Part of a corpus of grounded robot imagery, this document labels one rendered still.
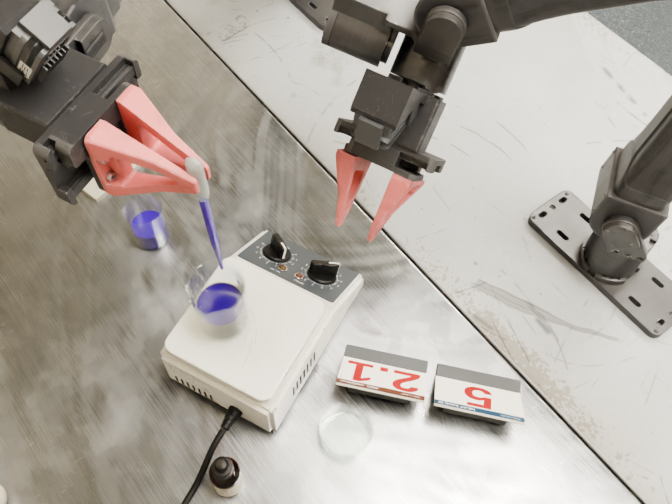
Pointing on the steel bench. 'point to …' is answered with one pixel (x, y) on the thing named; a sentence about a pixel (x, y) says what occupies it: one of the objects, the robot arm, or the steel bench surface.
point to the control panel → (301, 258)
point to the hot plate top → (253, 337)
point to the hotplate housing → (237, 405)
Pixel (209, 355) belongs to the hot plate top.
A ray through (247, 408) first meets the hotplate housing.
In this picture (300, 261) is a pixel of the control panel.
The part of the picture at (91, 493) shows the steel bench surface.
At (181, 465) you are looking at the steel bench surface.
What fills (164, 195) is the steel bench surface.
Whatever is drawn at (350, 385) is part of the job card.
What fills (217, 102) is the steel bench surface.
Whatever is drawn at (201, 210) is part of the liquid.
